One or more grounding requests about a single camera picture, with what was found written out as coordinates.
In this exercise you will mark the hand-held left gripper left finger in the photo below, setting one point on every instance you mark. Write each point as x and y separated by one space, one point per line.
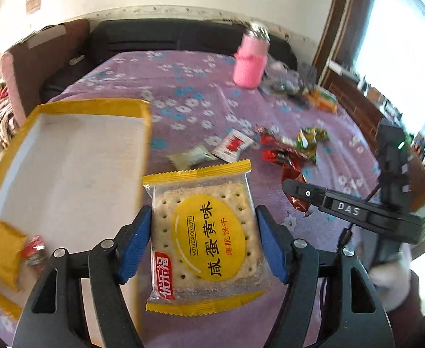
137 246

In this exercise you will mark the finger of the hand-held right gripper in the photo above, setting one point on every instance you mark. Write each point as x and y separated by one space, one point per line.
301 190

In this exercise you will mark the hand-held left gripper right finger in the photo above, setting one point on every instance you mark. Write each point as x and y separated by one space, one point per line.
270 246

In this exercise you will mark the green yellow snack packet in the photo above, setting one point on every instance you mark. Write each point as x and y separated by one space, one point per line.
308 137

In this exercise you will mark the yellow biscuit packet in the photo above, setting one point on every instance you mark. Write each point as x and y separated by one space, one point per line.
205 232

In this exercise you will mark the yellow rimmed white box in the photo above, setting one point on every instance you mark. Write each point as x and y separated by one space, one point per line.
71 170

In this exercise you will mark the person's right forearm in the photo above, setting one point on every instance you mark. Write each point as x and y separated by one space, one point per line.
411 319

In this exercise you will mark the person's right hand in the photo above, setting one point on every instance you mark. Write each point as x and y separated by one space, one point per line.
390 282

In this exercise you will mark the red metallic snack wrapper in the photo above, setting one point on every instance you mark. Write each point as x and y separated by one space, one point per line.
295 174

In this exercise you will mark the long red snack packet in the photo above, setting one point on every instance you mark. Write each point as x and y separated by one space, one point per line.
281 156

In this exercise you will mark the small red snack wrapper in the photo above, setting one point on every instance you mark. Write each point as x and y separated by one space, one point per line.
266 135

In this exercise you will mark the wooden cabinet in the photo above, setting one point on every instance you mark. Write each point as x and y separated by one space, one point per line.
357 108

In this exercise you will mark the white red snack packet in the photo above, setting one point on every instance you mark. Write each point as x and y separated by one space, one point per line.
232 145

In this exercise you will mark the orange packet with green edge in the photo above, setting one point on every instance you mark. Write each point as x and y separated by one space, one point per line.
323 99

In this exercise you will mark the small red candy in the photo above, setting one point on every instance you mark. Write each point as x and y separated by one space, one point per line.
34 252

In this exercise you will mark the pale green candy packet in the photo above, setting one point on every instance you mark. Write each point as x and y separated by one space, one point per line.
192 156

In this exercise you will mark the clear plastic bag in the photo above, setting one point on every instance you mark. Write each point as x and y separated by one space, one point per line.
283 85

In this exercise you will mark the plain yellow snack packet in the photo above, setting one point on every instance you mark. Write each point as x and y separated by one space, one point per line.
4 253

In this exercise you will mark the pink knitted sleeve bottle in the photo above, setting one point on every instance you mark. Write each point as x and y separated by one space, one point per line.
248 65

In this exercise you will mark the purple floral blanket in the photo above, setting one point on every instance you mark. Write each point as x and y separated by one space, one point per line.
205 90

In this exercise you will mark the brown cardboard box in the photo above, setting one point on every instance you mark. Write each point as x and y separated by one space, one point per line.
42 65

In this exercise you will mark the black sofa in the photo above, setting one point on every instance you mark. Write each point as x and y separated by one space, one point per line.
143 36

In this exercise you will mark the small wall sign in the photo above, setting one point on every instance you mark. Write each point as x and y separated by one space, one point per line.
34 3

